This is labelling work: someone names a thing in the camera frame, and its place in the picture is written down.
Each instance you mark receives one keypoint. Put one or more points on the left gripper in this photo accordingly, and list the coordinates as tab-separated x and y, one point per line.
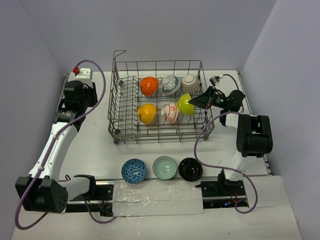
92	92

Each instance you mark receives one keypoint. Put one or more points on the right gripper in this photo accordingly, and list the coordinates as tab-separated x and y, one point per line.
206	100

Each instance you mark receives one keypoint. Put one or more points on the lime green bowl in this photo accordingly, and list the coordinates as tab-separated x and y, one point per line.
184	106

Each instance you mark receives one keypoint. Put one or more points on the grey patterned bowl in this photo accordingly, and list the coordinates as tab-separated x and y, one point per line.
190	84

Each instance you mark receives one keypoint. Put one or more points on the orange white patterned bowl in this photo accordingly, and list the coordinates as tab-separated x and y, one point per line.
170	112

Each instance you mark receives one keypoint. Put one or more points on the blue floral bowl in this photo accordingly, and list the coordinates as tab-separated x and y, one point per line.
170	84

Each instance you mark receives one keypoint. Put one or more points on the grey wire dish rack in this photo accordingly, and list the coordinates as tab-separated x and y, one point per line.
125	97

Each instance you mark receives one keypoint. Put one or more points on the orange bowl white inside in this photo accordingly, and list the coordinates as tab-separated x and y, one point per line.
149	85

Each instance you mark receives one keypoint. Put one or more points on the yellow-orange bowl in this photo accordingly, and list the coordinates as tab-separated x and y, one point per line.
147	113

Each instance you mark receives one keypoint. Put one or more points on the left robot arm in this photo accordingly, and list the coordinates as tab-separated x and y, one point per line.
40	190

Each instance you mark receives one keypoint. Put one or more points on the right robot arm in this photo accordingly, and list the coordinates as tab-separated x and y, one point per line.
253	134

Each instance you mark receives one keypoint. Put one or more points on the black glossy bowl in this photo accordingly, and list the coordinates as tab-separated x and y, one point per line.
190	169

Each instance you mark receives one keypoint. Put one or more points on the light teal bowl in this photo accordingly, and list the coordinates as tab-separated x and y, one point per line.
164	167

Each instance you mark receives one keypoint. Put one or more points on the blue triangle pattern bowl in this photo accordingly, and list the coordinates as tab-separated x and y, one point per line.
134	171

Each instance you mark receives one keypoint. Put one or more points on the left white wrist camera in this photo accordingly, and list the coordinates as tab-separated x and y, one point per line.
84	75

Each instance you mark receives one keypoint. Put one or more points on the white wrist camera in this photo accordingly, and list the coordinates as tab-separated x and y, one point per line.
84	75
216	80

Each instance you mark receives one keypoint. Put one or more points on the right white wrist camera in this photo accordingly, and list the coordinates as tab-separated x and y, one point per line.
216	80

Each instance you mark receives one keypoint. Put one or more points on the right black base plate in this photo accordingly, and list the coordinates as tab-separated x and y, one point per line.
222	194

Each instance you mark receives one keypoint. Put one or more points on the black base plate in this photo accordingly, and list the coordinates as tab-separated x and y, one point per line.
222	194
101	202

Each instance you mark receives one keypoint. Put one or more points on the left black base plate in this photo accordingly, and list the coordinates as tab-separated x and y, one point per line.
101	202

